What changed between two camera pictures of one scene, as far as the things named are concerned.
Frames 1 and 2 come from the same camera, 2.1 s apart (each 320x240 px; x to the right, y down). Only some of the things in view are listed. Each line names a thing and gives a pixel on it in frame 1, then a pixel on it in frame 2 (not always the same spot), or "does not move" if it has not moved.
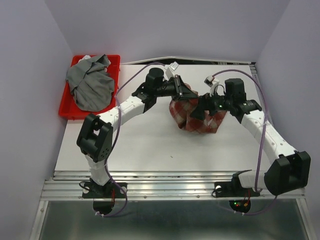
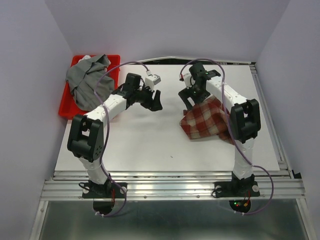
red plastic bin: x=69 y=108 does not move
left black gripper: x=181 y=90 → x=153 y=105
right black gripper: x=205 y=102 → x=186 y=93
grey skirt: x=91 y=83 does not move
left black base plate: x=110 y=190 does not move
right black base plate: x=233 y=188 does not move
